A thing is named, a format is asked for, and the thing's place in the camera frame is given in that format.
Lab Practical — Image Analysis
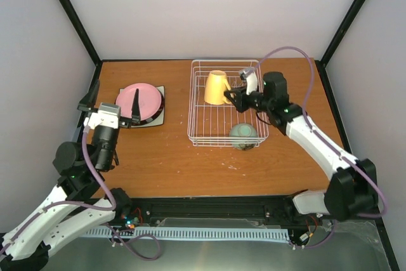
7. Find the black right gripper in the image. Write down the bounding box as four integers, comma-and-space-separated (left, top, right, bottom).
224, 86, 272, 113

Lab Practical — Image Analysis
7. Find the yellow mug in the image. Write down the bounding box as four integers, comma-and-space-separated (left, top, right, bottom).
204, 70, 231, 105

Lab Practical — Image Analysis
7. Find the mint green bowl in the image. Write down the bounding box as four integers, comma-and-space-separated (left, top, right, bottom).
229, 123, 258, 150

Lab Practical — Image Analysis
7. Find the pink plate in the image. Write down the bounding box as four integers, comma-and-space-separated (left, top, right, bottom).
114, 83, 162, 120

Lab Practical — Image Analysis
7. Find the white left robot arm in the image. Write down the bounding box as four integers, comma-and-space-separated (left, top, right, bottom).
1, 82, 132, 270

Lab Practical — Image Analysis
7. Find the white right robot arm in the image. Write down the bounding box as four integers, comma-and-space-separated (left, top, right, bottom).
224, 70, 379, 221

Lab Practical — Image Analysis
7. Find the dark round plate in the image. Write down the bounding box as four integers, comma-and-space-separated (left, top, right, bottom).
126, 88, 166, 125

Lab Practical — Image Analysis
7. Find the square grey black-edged plate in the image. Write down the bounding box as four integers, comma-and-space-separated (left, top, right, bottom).
117, 85, 166, 128

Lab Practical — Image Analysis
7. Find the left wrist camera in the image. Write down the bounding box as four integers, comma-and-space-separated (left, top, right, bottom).
84, 103, 121, 132

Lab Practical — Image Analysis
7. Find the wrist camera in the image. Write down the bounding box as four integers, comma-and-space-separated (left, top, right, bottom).
239, 67, 258, 95
84, 103, 121, 132

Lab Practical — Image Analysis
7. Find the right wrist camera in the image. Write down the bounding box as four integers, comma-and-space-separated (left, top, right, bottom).
239, 67, 258, 95

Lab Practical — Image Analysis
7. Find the white wire dish rack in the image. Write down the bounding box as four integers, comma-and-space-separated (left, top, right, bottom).
187, 59, 269, 147

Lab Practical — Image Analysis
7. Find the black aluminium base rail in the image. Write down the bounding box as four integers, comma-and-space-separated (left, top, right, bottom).
117, 195, 332, 228

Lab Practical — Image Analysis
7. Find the light blue slotted cable duct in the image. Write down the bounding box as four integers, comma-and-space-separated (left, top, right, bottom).
79, 223, 290, 241

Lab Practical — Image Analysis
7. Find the black frame post left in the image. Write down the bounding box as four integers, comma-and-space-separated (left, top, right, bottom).
39, 0, 104, 66

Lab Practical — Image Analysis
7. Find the black frame post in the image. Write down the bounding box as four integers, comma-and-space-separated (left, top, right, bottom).
39, 0, 104, 66
319, 0, 387, 64

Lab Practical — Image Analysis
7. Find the black frame post right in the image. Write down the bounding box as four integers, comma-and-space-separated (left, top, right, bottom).
319, 0, 387, 64

